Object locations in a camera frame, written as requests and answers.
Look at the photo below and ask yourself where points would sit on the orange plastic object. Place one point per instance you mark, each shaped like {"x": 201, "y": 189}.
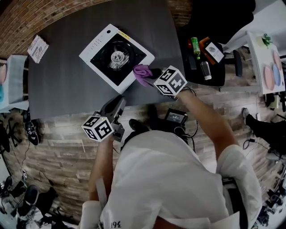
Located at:
{"x": 204, "y": 40}

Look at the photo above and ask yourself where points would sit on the black office chair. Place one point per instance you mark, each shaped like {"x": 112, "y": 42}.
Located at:
{"x": 223, "y": 20}

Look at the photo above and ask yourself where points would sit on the clear plastic bottle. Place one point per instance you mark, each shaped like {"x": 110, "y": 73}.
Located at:
{"x": 205, "y": 70}

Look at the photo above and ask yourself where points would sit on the white portable gas stove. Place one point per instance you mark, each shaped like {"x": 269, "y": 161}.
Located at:
{"x": 125, "y": 82}

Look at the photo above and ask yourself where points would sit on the black bag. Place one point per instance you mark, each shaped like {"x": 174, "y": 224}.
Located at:
{"x": 44, "y": 201}

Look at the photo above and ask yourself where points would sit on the person's right forearm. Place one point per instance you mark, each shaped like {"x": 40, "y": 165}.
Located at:
{"x": 207, "y": 120}

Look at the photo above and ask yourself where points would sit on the person's left forearm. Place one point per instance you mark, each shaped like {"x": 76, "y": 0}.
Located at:
{"x": 100, "y": 165}

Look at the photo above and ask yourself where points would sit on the white printed cardboard box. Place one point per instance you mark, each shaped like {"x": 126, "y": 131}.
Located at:
{"x": 38, "y": 49}

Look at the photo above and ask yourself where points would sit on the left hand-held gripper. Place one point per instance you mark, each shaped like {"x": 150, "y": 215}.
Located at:
{"x": 98, "y": 129}

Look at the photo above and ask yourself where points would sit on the black remote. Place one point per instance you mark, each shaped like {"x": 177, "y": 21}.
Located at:
{"x": 192, "y": 61}

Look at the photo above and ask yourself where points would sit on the pink plate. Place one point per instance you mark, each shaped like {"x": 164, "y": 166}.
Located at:
{"x": 278, "y": 59}
{"x": 268, "y": 78}
{"x": 2, "y": 75}

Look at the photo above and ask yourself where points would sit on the table with light blue tablecloth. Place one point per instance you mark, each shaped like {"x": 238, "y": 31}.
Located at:
{"x": 15, "y": 80}

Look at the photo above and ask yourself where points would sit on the small green plant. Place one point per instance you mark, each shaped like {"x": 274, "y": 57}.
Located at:
{"x": 267, "y": 40}

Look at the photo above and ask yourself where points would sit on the purple cloth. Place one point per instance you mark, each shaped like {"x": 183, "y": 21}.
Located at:
{"x": 141, "y": 70}

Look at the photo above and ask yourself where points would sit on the person's white shirt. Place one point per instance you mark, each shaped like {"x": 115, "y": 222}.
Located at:
{"x": 165, "y": 179}

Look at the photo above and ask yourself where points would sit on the white table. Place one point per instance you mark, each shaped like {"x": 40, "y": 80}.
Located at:
{"x": 257, "y": 58}

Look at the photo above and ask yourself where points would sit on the blue plate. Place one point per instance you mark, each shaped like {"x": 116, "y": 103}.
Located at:
{"x": 277, "y": 76}

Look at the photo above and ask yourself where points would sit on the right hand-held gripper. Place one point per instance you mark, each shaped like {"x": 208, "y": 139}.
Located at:
{"x": 172, "y": 81}

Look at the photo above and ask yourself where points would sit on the white printed card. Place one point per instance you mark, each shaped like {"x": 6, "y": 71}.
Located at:
{"x": 214, "y": 52}

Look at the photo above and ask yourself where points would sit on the person's black shoe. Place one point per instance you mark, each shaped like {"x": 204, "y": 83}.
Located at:
{"x": 138, "y": 125}

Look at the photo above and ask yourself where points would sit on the green bottle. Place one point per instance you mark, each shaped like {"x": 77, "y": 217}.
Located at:
{"x": 195, "y": 48}

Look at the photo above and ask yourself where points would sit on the black sneaker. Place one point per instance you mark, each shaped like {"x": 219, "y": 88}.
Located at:
{"x": 32, "y": 132}

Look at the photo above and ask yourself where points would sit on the teal plate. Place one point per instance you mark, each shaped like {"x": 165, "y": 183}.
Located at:
{"x": 1, "y": 92}

